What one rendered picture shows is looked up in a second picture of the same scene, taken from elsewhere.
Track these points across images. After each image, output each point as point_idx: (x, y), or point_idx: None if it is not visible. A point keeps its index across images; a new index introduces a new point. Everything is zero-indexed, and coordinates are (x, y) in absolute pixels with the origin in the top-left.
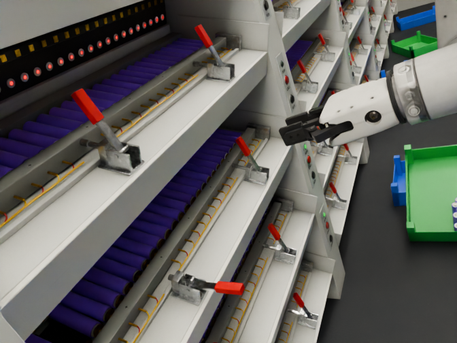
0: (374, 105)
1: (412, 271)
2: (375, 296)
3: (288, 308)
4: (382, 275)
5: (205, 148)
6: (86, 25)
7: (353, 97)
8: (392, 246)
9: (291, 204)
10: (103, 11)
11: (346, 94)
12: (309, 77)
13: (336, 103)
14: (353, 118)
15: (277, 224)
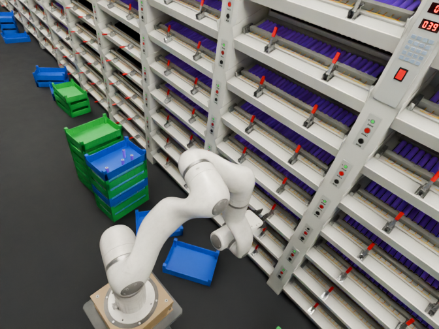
0: None
1: (261, 317)
2: (259, 294)
3: (259, 247)
4: (266, 305)
5: None
6: None
7: (247, 216)
8: (280, 325)
9: (283, 248)
10: (255, 146)
11: (253, 219)
12: (344, 275)
13: (251, 215)
14: None
15: (277, 241)
